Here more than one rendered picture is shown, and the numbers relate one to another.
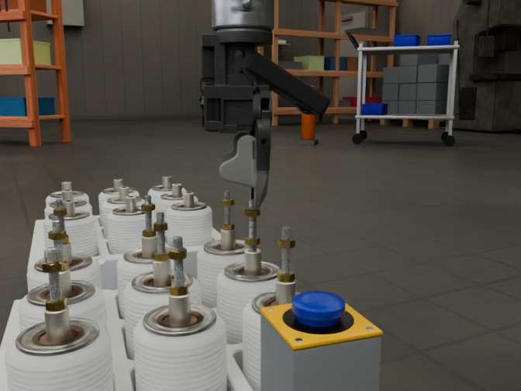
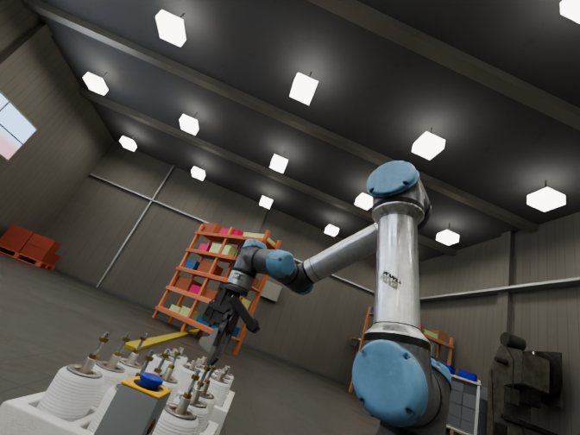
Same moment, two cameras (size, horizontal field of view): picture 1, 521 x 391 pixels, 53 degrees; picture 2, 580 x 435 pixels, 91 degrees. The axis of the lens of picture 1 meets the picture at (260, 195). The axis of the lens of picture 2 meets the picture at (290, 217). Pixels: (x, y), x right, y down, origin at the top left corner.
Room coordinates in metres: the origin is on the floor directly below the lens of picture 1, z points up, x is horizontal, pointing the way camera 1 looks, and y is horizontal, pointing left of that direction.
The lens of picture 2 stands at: (-0.14, -0.39, 0.45)
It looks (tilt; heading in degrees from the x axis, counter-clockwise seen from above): 23 degrees up; 23
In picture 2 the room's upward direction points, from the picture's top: 22 degrees clockwise
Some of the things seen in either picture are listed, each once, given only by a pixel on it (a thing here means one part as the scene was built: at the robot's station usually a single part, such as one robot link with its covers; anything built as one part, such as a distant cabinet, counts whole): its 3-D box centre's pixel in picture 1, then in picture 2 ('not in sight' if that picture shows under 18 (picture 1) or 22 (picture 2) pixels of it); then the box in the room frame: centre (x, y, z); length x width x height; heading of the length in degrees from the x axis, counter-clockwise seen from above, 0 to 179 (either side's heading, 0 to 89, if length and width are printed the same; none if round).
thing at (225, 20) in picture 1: (243, 15); (239, 281); (0.66, 0.02, 0.57); 0.08 x 0.08 x 0.05
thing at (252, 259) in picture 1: (252, 262); (195, 395); (0.66, 0.01, 0.26); 0.02 x 0.02 x 0.03
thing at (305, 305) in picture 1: (318, 312); (150, 381); (0.37, -0.04, 0.32); 0.04 x 0.04 x 0.02
